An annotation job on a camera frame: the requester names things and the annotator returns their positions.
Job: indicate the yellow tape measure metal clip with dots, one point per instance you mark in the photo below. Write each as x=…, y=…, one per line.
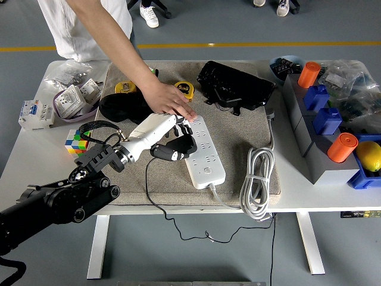
x=124, y=87

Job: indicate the white wall socket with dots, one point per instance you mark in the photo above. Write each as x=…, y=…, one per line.
x=70, y=101
x=90, y=89

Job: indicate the light blue bowl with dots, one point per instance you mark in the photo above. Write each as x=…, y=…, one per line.
x=275, y=76

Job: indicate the yellow tape measure black label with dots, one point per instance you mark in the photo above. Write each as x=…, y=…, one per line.
x=186, y=89

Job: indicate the clear bag of screws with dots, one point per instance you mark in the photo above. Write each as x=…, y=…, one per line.
x=68, y=74

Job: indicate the grey sneaker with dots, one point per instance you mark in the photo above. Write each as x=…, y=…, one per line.
x=259, y=2
x=282, y=7

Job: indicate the orange cylinder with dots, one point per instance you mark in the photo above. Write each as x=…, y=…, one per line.
x=308, y=74
x=340, y=149

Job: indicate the white table leg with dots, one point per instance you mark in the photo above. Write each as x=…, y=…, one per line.
x=98, y=247
x=311, y=244

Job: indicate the black label strip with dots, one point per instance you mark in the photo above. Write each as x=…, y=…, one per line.
x=360, y=214

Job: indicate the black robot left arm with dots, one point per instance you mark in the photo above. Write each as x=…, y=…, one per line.
x=59, y=202

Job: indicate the black plug adapter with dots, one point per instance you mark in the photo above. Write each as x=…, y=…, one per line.
x=184, y=144

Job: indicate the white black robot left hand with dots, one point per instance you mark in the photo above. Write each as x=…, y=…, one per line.
x=151, y=131

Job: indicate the yellow lemon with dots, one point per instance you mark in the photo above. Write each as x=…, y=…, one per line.
x=369, y=155

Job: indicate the white power strip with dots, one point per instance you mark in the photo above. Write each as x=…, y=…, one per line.
x=208, y=161

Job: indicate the black office chair base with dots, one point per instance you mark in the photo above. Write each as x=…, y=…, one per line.
x=162, y=9

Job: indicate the grey stepped box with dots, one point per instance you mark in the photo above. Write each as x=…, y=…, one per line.
x=327, y=172

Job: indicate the clear bags of parts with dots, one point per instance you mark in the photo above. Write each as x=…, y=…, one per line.
x=357, y=89

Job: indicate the person's hand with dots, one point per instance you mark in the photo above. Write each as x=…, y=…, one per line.
x=165, y=99

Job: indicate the person's forearm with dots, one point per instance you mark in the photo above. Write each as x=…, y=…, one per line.
x=113, y=38

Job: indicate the person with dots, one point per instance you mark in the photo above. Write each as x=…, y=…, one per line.
x=59, y=29

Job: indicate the glossy black plastic tray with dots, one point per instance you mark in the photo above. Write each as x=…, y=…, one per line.
x=235, y=83

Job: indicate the purple basket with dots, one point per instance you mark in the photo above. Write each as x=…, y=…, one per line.
x=74, y=119

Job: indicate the white sneaker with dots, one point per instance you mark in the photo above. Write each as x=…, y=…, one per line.
x=149, y=16

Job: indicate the blue block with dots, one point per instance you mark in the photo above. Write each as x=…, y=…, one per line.
x=315, y=98
x=327, y=122

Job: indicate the white circuit breaker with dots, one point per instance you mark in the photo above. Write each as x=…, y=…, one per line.
x=35, y=114

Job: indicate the grey-brown mat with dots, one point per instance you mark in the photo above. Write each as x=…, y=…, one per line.
x=238, y=131

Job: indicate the blue storage bin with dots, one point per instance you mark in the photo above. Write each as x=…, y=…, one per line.
x=361, y=180

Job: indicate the black cloth pouch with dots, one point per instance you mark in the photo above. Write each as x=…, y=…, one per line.
x=119, y=107

